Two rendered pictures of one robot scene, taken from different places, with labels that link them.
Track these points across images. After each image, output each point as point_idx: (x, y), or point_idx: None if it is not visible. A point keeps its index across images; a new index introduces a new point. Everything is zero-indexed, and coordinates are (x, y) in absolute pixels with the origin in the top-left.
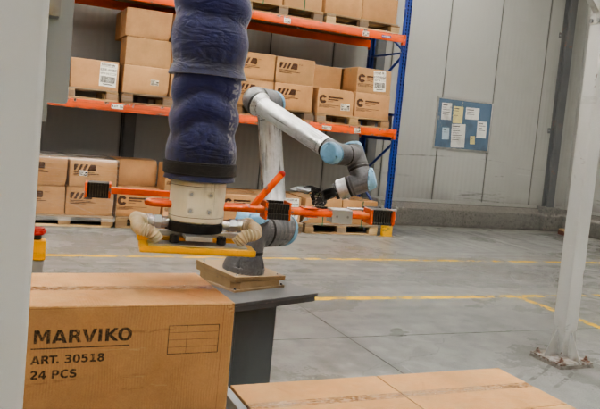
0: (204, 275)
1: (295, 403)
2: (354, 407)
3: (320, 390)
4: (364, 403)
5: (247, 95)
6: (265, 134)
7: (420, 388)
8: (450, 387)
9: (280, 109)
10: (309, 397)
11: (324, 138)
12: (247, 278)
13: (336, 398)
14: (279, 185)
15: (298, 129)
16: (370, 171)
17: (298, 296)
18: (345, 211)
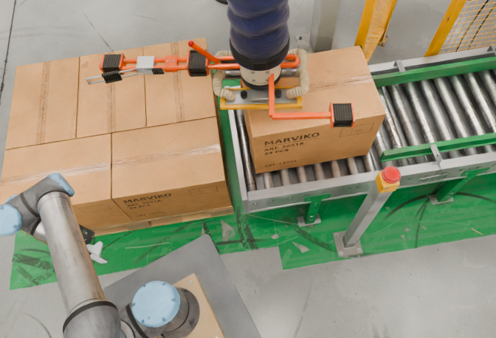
0: (219, 326)
1: (190, 151)
2: (155, 145)
3: (166, 170)
4: (145, 151)
5: (111, 318)
6: None
7: (92, 173)
8: (68, 177)
9: (74, 262)
10: (178, 159)
11: (56, 192)
12: (178, 281)
13: (161, 158)
14: None
15: (75, 223)
16: (12, 196)
17: (131, 274)
18: (144, 56)
